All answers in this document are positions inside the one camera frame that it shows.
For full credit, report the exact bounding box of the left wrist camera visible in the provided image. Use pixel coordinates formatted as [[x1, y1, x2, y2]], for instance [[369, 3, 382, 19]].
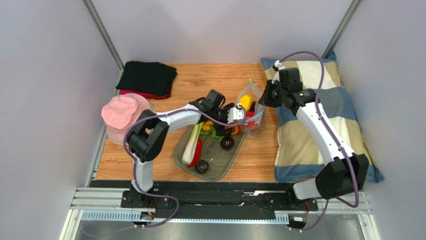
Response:
[[227, 103, 246, 124]]

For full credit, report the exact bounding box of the ginger root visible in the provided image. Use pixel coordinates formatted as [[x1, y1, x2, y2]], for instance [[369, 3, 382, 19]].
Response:
[[201, 120, 214, 132]]

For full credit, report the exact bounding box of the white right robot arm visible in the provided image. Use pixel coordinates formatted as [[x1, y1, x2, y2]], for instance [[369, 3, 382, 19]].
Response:
[[258, 67, 369, 208]]

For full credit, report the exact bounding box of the black folded cloth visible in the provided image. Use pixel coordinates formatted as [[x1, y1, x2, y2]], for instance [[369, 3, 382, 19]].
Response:
[[116, 61, 178, 96]]

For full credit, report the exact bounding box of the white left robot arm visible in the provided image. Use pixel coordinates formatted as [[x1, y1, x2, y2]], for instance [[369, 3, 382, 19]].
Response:
[[123, 89, 246, 195]]

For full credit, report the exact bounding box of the aluminium frame base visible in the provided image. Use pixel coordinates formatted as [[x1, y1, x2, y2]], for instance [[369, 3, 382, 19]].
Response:
[[60, 181, 380, 240]]

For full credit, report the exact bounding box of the orange fruit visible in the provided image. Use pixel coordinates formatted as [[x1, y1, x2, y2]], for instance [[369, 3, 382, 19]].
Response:
[[224, 125, 241, 136]]

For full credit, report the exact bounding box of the red apple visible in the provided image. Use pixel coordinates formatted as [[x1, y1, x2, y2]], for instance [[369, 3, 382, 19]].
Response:
[[244, 111, 257, 130]]

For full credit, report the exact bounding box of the yellow lemon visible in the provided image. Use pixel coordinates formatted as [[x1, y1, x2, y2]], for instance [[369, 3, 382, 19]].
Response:
[[238, 94, 254, 112]]

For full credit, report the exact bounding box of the pink bucket hat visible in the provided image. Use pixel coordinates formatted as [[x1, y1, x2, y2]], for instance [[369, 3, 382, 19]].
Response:
[[101, 93, 154, 145]]

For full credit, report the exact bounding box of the dark mangosteen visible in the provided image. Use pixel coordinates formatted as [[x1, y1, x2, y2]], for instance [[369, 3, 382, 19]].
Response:
[[195, 159, 210, 174]]

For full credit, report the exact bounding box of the red chili pepper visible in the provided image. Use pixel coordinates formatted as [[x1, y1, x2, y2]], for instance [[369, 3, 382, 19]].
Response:
[[186, 139, 203, 169]]

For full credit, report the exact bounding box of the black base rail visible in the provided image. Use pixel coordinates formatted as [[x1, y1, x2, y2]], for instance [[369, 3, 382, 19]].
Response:
[[89, 180, 322, 220]]

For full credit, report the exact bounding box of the blue beige plaid pillow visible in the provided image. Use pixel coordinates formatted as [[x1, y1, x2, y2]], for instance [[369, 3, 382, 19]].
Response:
[[274, 58, 385, 183]]

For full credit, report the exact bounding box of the celery stalk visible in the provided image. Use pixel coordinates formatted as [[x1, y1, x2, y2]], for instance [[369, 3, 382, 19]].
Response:
[[182, 122, 204, 165]]

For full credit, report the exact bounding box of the dark purple plum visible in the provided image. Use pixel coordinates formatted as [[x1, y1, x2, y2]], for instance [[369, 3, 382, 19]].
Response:
[[220, 136, 235, 151]]

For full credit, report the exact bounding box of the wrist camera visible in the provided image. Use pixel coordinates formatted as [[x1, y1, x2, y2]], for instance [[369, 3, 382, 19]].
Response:
[[271, 60, 287, 84], [227, 103, 246, 124]]

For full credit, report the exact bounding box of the grey round plate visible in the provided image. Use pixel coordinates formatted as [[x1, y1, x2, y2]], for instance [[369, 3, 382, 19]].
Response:
[[102, 100, 155, 146]]

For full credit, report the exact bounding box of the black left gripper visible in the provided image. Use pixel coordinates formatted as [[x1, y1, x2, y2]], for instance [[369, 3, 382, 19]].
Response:
[[210, 103, 236, 137]]

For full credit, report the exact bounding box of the grey plastic tray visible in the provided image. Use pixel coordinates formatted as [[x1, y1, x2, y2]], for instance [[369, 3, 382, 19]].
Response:
[[173, 125, 246, 182]]

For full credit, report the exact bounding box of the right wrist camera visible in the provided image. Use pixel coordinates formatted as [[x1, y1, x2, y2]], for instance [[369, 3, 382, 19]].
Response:
[[271, 60, 287, 84]]

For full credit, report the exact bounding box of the clear zip top bag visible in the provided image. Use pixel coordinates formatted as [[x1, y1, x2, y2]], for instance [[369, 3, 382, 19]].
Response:
[[236, 78, 266, 139]]

